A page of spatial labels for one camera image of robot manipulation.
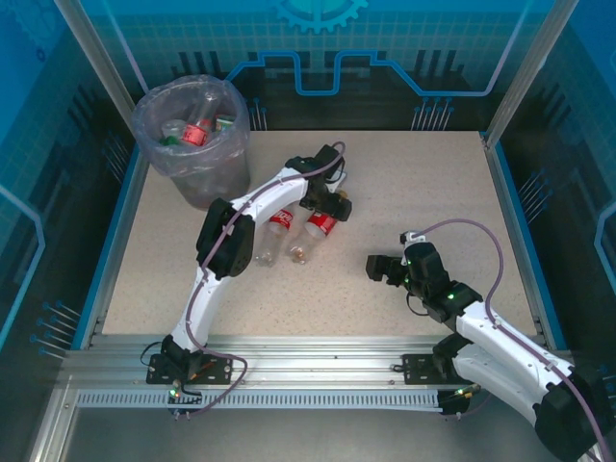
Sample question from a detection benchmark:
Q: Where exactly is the clear bottle white label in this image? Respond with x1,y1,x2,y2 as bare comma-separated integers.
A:
161,118,187,141

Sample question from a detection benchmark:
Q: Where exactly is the cola bottle with gold cap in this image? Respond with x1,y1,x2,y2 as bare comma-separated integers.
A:
287,189,350,265

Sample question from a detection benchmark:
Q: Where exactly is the aluminium table side rail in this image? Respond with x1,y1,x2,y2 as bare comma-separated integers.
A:
480,132,569,350
79,143,150,350

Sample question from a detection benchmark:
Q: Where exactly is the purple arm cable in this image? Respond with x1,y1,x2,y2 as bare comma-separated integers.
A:
411,218,610,462
185,141,347,416

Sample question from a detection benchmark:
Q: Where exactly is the clear cola bottle red label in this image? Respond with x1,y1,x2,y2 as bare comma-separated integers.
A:
253,207,295,269

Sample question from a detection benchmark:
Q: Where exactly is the silver wire mesh bin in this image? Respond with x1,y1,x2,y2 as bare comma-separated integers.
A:
132,74,251,211

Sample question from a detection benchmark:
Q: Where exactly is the cola bottle red label red cap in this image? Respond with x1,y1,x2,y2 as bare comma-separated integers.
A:
180,90,220,148

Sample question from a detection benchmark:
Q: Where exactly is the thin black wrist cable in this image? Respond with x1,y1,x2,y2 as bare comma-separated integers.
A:
406,288,434,319

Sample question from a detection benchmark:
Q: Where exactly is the aluminium mounting rail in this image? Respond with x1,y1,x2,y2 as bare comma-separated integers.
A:
62,334,569,391

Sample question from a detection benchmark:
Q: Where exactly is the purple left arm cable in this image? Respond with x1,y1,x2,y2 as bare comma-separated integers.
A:
185,141,347,416

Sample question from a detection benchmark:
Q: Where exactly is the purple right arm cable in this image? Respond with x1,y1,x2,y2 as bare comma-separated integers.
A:
411,218,610,462

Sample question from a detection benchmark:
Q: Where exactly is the white slotted cable duct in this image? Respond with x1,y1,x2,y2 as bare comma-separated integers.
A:
75,388,447,413

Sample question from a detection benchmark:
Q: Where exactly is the aluminium frame post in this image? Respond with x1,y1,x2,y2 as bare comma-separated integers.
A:
52,0,148,110
483,0,581,150

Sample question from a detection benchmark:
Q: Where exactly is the clear plastic bin liner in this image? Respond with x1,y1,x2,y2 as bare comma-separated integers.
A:
132,74,251,180

